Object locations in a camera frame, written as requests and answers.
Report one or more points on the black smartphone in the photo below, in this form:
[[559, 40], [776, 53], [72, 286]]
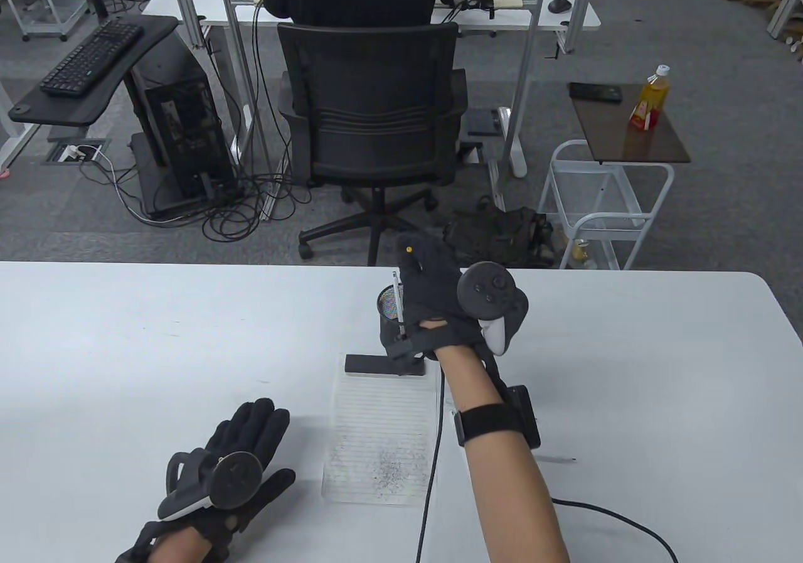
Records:
[[596, 92]]

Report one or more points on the person's left hand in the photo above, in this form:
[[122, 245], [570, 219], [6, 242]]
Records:
[[254, 431]]

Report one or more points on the aluminium frame post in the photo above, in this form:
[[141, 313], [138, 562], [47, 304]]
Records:
[[578, 4], [187, 4], [529, 54], [237, 54]]

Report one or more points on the yellow drink bottle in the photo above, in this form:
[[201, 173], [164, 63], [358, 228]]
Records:
[[652, 98]]

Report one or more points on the black backpack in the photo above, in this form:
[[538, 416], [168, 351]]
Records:
[[502, 233]]

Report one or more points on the white mechanical pencil blue cap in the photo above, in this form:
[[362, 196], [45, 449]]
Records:
[[558, 459]]

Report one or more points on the person's left forearm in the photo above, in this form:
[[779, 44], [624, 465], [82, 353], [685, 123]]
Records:
[[179, 545]]

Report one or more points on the black computer mouse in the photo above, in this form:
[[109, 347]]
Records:
[[559, 5]]

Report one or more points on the black mesh pen holder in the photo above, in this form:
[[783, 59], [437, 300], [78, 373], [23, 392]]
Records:
[[388, 312]]

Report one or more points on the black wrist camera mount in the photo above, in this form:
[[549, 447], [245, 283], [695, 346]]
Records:
[[138, 543], [401, 353]]

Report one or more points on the black keyboard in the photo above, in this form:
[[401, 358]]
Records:
[[91, 58]]

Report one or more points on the lined paper sheet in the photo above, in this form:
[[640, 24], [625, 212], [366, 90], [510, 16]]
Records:
[[370, 431]]

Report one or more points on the black armband with battery box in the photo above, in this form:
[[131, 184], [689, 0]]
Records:
[[489, 425]]

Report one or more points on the black rectangular block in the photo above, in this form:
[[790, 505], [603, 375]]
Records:
[[367, 365]]

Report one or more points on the person's right hand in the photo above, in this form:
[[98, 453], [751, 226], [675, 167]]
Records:
[[433, 293]]

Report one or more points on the black mesh office chair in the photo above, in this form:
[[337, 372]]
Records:
[[370, 98]]

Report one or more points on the grey white hand controller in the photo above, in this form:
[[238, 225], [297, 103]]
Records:
[[489, 290], [235, 480]]

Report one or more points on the black desk clamp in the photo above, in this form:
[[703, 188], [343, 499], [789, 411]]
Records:
[[563, 39]]

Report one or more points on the grey floor socket box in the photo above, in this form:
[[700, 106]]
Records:
[[59, 152]]

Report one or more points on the dark brown board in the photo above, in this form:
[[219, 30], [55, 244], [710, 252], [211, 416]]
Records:
[[627, 145]]

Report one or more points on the person's right forearm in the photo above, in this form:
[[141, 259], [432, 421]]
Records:
[[514, 506]]

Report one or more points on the black keyboard tray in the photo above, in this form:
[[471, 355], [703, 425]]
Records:
[[56, 110]]

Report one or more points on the black computer tower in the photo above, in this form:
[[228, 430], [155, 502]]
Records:
[[188, 136]]

